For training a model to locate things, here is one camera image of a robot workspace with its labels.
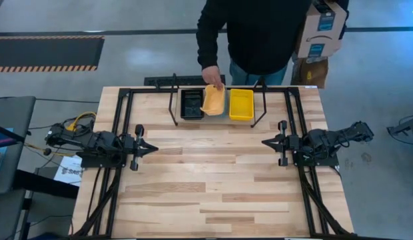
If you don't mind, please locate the grey cart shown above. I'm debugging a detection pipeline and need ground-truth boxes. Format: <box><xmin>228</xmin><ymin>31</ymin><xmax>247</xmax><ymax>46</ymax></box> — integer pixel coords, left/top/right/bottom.
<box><xmin>0</xmin><ymin>95</ymin><xmax>37</xmax><ymax>196</ymax></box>

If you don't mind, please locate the grey metal stand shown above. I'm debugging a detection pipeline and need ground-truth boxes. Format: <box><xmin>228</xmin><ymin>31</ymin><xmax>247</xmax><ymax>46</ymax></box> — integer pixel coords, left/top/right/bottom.
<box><xmin>386</xmin><ymin>115</ymin><xmax>413</xmax><ymax>146</ymax></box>

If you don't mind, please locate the yellow floor cable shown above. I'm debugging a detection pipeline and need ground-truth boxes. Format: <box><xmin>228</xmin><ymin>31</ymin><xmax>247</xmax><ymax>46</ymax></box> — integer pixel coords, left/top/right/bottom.
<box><xmin>23</xmin><ymin>141</ymin><xmax>77</xmax><ymax>157</ymax></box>

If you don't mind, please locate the black aluminium table frame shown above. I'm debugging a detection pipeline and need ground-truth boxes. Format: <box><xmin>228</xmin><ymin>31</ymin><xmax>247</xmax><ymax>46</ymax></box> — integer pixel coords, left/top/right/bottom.
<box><xmin>70</xmin><ymin>85</ymin><xmax>360</xmax><ymax>240</ymax></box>

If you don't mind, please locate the white printed paper sheet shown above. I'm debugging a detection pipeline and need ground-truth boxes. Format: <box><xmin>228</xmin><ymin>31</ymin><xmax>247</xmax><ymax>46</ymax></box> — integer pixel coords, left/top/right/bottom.
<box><xmin>53</xmin><ymin>155</ymin><xmax>83</xmax><ymax>187</ymax></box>

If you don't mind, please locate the grey cabinet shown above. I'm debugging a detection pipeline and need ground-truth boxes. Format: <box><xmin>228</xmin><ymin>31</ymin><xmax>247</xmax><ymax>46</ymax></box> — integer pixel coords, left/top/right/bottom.
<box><xmin>0</xmin><ymin>188</ymin><xmax>27</xmax><ymax>240</ymax></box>

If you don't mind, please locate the yellow slotted plastic basket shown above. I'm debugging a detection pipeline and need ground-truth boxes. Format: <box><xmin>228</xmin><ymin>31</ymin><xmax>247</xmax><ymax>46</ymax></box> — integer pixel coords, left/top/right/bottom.
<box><xmin>228</xmin><ymin>88</ymin><xmax>255</xmax><ymax>121</ymax></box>

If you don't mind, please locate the black metal frame stand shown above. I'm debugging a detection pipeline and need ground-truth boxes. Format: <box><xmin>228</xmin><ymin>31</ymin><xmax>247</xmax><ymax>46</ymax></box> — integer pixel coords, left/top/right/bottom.
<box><xmin>169</xmin><ymin>73</ymin><xmax>268</xmax><ymax>129</ymax></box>

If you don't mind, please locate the person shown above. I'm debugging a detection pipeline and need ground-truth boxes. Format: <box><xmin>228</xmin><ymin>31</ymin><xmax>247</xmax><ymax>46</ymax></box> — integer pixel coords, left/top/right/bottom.
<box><xmin>195</xmin><ymin>0</ymin><xmax>350</xmax><ymax>87</ymax></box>

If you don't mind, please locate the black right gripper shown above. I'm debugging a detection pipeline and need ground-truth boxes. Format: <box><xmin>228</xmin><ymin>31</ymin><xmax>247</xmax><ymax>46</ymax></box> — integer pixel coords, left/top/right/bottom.
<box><xmin>261</xmin><ymin>119</ymin><xmax>302</xmax><ymax>167</ymax></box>

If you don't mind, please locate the black floor beam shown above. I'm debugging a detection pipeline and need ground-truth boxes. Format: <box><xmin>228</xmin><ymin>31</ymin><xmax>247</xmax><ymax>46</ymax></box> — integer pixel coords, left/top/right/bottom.
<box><xmin>13</xmin><ymin>169</ymin><xmax>80</xmax><ymax>200</ymax></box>

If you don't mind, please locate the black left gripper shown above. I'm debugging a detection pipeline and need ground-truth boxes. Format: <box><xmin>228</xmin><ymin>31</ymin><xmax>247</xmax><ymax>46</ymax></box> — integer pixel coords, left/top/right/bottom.
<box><xmin>121</xmin><ymin>124</ymin><xmax>159</xmax><ymax>172</ymax></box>

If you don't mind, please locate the blue flat object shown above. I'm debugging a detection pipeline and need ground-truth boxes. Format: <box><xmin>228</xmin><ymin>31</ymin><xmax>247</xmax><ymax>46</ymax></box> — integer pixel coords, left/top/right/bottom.
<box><xmin>0</xmin><ymin>128</ymin><xmax>15</xmax><ymax>153</ymax></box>

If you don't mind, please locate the brown paper bag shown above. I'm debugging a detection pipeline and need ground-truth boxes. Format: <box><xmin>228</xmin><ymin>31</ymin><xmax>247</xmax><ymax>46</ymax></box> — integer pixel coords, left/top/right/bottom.
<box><xmin>290</xmin><ymin>56</ymin><xmax>329</xmax><ymax>89</ymax></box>

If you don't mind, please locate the brown cardboard box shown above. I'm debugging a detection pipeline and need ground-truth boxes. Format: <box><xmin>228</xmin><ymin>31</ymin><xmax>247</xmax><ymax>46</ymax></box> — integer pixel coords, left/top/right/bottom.
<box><xmin>294</xmin><ymin>1</ymin><xmax>348</xmax><ymax>64</ymax></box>

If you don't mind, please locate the black slotted plastic basket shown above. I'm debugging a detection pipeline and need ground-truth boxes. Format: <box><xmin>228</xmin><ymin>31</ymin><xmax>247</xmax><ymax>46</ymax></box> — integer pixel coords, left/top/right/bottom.
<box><xmin>180</xmin><ymin>88</ymin><xmax>206</xmax><ymax>121</ymax></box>

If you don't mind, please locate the black hazard-striped floor mat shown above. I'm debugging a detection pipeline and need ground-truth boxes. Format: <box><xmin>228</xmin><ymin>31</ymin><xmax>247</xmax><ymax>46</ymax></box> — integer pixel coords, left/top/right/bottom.
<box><xmin>0</xmin><ymin>35</ymin><xmax>105</xmax><ymax>73</ymax></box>

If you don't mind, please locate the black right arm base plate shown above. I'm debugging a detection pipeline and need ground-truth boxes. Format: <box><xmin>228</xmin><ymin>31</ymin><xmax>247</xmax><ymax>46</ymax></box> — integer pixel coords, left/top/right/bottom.
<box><xmin>291</xmin><ymin>149</ymin><xmax>340</xmax><ymax>167</ymax></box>

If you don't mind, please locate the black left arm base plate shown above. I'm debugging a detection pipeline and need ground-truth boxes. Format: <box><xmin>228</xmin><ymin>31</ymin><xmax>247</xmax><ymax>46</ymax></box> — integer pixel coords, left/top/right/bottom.
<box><xmin>80</xmin><ymin>149</ymin><xmax>129</xmax><ymax>169</ymax></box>

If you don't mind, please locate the orange plastic basket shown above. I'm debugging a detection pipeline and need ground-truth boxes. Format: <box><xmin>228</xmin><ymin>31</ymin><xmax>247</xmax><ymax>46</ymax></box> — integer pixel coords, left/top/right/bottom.
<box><xmin>199</xmin><ymin>83</ymin><xmax>226</xmax><ymax>117</ymax></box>

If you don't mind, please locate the person's hand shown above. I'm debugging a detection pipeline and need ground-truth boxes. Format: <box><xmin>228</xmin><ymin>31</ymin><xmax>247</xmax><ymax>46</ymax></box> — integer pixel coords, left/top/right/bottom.
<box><xmin>201</xmin><ymin>65</ymin><xmax>225</xmax><ymax>91</ymax></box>

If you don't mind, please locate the black tube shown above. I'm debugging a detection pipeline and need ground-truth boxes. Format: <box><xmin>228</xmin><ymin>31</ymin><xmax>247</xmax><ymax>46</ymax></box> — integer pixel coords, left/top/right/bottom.
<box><xmin>0</xmin><ymin>122</ymin><xmax>26</xmax><ymax>145</ymax></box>

